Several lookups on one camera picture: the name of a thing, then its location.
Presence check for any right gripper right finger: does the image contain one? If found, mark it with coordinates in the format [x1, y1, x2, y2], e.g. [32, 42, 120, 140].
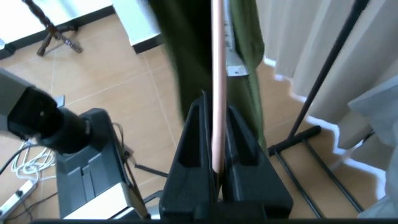
[221, 105, 294, 219]

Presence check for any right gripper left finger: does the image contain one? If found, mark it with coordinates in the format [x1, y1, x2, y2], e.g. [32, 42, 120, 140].
[159, 94, 219, 219]

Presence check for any pink clothes hanger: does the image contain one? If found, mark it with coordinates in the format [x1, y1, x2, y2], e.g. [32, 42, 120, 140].
[211, 0, 228, 174]

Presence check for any green garment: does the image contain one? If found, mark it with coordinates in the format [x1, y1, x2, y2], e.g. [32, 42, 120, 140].
[147, 0, 269, 154]

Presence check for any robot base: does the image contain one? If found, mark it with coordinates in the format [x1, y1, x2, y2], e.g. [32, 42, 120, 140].
[55, 108, 164, 220]

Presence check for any black clothes rack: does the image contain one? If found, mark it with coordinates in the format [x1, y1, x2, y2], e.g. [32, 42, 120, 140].
[267, 0, 376, 220]

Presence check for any beige curtain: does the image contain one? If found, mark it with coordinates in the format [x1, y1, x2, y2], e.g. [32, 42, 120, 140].
[254, 0, 398, 171]

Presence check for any white power strip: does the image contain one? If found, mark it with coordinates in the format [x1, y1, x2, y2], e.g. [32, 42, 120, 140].
[0, 179, 39, 220]

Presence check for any dark wooden stand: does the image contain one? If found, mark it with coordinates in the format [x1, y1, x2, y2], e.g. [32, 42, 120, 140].
[21, 0, 85, 58]

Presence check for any black cable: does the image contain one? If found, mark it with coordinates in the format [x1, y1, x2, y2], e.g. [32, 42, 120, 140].
[134, 164, 169, 179]

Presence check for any white cable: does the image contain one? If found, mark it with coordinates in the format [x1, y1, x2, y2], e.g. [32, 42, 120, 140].
[11, 141, 58, 182]

